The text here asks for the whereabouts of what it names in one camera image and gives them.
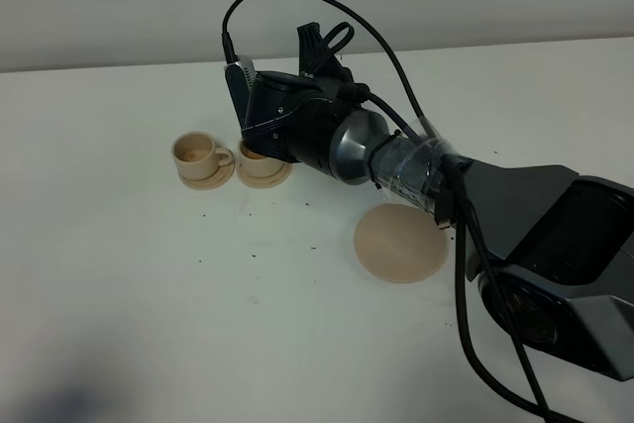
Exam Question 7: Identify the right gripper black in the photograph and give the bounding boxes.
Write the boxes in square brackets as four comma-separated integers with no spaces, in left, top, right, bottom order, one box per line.
[242,22,370,163]

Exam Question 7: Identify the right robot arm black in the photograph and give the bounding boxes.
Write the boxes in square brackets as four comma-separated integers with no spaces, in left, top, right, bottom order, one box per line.
[225,23,633,381]

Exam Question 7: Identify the large beige teapot saucer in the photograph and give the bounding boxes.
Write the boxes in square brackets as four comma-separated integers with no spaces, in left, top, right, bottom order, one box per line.
[354,204,449,283]

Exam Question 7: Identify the right beige teacup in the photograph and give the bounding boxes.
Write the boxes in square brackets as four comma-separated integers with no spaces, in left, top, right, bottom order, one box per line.
[238,139,286,179]

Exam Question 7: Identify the beige teacup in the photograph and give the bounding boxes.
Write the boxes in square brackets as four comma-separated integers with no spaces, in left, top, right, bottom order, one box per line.
[238,139,286,179]
[171,132,234,181]

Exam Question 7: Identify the right beige cup saucer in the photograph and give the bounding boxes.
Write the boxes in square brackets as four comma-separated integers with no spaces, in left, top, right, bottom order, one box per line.
[236,162,292,189]

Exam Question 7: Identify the beige cup saucer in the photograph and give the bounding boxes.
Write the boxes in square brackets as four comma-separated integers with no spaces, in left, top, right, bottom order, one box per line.
[236,162,292,189]
[178,162,235,191]

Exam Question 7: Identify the left beige cup saucer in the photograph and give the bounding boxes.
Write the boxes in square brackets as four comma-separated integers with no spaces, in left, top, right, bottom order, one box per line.
[178,162,235,191]

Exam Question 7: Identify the left beige teacup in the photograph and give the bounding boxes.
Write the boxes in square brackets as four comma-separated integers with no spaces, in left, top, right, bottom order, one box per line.
[171,132,234,181]

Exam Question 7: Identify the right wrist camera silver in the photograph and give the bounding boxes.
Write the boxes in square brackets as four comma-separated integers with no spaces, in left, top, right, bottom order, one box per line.
[224,56,256,130]

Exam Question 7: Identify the right black camera cable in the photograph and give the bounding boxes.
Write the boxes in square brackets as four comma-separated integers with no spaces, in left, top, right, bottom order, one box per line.
[220,0,634,423]

